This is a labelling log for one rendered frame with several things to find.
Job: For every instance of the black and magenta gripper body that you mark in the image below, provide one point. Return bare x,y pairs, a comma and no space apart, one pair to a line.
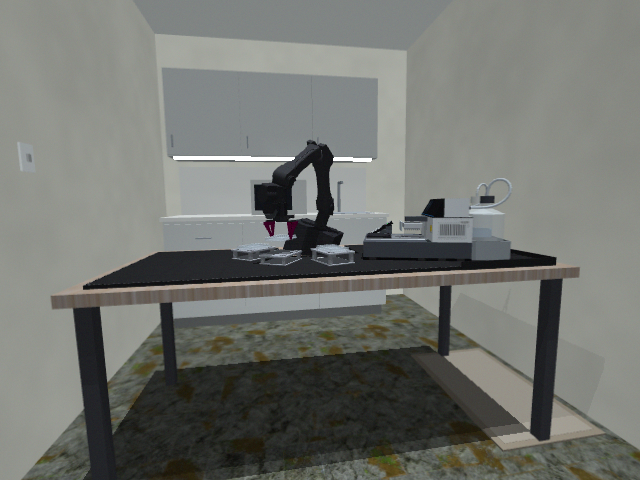
283,218

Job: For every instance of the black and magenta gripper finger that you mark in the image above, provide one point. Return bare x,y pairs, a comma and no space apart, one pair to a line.
272,224
291,226

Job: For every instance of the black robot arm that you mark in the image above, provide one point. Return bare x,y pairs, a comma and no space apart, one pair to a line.
285,176

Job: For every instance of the white well plate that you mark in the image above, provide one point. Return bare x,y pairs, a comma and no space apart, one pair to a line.
279,238
254,246
332,248

